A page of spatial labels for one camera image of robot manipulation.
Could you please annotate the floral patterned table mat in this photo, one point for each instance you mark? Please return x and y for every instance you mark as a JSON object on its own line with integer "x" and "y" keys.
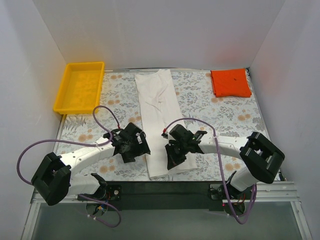
{"x": 228, "y": 116}

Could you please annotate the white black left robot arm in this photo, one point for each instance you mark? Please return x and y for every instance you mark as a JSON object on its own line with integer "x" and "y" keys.
{"x": 56, "y": 176}

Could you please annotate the white t-shirt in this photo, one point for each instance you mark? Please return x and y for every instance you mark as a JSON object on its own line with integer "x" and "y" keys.
{"x": 158, "y": 108}

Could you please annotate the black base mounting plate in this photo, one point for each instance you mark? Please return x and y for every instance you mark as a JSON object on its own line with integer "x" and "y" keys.
{"x": 164, "y": 195}

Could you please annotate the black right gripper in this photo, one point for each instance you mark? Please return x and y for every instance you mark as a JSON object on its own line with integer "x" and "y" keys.
{"x": 175, "y": 153}

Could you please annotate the yellow plastic tray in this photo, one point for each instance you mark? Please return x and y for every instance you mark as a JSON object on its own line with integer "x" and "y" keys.
{"x": 80, "y": 88}

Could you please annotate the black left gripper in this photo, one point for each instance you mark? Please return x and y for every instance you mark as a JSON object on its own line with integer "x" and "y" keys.
{"x": 136, "y": 149}

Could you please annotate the folded orange t-shirt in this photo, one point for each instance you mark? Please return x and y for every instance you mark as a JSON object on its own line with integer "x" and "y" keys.
{"x": 230, "y": 83}

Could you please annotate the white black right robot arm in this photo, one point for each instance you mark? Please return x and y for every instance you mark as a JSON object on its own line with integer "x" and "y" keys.
{"x": 261, "y": 157}

